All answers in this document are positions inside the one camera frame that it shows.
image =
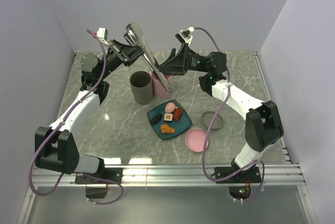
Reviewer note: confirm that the aluminium rail frame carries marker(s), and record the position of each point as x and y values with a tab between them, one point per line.
163	179

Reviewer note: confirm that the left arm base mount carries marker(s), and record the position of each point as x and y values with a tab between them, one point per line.
98	185

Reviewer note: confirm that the dark seaweed roll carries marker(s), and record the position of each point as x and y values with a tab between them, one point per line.
156	119

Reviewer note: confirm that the pink cylindrical container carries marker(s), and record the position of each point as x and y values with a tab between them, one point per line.
158	89

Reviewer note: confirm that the sushi roll piece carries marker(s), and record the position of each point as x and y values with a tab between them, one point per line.
168	117

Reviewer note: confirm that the metal serving tongs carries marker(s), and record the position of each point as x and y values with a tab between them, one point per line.
135	37

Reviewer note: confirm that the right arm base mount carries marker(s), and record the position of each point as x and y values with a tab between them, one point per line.
244	185

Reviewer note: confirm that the brown egg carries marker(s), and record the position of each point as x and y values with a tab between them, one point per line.
170	107

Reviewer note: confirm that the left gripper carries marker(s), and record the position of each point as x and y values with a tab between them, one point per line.
129	55

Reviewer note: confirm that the grey cylindrical container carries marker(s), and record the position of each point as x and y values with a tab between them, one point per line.
141	87

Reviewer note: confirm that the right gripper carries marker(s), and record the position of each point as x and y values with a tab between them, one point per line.
179	65

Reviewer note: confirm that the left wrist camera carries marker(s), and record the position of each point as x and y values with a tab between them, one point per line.
102	33

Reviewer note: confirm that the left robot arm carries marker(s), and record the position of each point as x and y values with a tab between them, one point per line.
55	145

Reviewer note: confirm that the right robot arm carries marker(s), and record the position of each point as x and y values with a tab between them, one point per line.
263	125

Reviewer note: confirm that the orange fried chicken piece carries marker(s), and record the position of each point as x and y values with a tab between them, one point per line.
166	129

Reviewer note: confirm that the red-brown meat piece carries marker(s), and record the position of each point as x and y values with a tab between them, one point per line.
177	113

